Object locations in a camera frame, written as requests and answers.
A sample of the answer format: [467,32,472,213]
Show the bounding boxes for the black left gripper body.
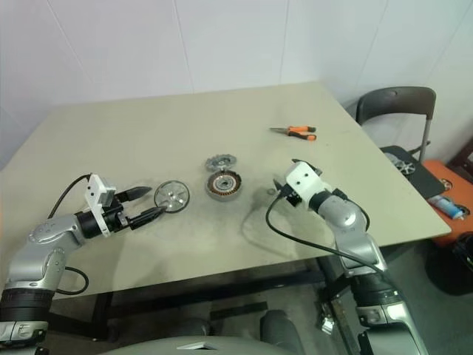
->
[103,194,133,234]

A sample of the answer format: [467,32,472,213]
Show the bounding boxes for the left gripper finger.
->
[117,186,153,203]
[126,206,164,229]

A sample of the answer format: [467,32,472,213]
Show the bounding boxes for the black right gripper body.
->
[278,186,304,209]

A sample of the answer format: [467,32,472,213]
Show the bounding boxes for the round metal ring part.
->
[153,180,191,214]

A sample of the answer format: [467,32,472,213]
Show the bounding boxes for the motor stator with copper windings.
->
[205,172,245,202]

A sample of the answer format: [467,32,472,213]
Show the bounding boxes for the grey toothed disc part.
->
[204,155,239,174]

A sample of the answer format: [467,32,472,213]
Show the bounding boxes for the orange black pliers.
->
[269,125,318,142]

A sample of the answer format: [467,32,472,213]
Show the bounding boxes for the silver spoked wheel part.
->
[386,151,417,180]

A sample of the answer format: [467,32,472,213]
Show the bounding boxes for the black folding chair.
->
[347,87,446,200]

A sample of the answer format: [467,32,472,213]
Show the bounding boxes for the orange box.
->
[423,158,473,249]

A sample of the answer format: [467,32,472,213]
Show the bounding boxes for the grey robot torso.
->
[99,331,268,355]

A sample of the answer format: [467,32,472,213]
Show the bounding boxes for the silver metal latch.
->
[315,295,336,343]

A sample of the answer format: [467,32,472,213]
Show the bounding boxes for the dark grey rounded shape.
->
[260,309,306,355]

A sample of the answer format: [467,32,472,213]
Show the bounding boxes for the blue white tube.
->
[429,195,472,222]

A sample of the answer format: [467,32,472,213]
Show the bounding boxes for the black framed side table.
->
[446,138,473,172]

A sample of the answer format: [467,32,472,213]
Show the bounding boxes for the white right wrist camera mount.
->
[283,161,323,205]

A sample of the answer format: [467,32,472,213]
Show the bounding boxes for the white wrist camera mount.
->
[83,173,118,237]
[283,161,323,205]

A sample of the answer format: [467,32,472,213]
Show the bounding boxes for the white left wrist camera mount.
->
[83,173,118,237]

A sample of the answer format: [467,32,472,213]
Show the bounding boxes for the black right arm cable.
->
[265,188,389,277]

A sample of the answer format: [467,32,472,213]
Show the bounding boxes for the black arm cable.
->
[47,172,92,297]
[265,188,389,277]

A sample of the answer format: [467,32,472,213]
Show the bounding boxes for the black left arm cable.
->
[47,172,92,297]

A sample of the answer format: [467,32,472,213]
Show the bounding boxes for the black table frame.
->
[47,254,336,341]

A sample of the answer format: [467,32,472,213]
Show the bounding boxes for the rusty metal floor rail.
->
[330,295,365,355]

